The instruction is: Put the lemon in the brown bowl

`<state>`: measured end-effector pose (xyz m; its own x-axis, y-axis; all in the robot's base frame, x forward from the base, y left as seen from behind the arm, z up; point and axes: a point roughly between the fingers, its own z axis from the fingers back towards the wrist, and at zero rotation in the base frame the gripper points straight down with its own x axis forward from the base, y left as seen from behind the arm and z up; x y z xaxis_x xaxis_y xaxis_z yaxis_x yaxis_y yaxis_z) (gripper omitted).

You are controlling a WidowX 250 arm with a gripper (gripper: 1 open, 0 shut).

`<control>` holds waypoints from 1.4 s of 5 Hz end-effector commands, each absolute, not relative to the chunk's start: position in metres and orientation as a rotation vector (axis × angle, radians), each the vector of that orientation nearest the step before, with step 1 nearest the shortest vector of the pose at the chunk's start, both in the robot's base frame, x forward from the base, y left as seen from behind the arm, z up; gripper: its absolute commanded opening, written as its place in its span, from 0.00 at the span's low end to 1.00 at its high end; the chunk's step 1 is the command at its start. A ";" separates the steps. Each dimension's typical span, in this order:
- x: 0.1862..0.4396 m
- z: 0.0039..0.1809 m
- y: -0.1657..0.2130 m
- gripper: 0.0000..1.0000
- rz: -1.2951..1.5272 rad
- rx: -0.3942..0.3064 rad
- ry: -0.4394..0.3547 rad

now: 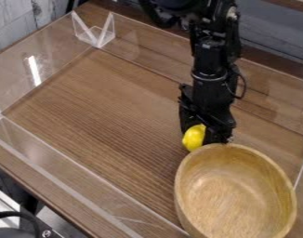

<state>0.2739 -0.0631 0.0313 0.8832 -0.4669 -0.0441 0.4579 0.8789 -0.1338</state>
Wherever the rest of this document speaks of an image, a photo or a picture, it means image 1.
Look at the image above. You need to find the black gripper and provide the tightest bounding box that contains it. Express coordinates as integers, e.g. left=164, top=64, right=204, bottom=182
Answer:
left=179, top=83, right=236, bottom=145

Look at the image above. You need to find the yellow lemon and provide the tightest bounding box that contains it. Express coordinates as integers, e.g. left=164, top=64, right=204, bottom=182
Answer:
left=182, top=124, right=206, bottom=152

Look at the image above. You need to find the brown wooden bowl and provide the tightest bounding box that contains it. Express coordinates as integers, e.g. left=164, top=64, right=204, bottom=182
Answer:
left=174, top=144, right=296, bottom=238

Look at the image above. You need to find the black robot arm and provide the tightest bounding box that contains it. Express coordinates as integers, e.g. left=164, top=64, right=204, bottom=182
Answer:
left=138, top=0, right=247, bottom=151

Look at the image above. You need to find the clear acrylic tray wall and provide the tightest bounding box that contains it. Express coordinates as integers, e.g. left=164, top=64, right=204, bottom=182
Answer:
left=0, top=6, right=303, bottom=238

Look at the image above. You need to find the clear acrylic corner bracket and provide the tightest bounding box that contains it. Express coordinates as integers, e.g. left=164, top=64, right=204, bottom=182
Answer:
left=71, top=11, right=116, bottom=48

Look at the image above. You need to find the black cable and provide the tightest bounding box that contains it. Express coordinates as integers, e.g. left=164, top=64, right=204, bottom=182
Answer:
left=0, top=211, right=37, bottom=238

